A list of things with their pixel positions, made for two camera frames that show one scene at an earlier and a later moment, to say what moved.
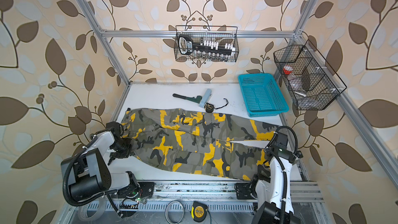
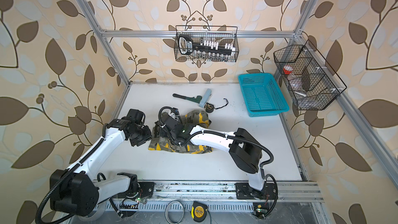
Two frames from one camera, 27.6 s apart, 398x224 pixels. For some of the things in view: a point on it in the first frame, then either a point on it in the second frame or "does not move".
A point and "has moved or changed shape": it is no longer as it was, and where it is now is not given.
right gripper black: (269, 147) → (162, 130)
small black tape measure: (209, 107) does not move
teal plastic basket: (262, 96) does not move
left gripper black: (125, 154) → (148, 137)
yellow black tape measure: (198, 211) does not move
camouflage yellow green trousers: (197, 141) has moved or changed shape
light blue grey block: (205, 98) does not move
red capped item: (287, 69) does not move
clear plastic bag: (297, 86) does not move
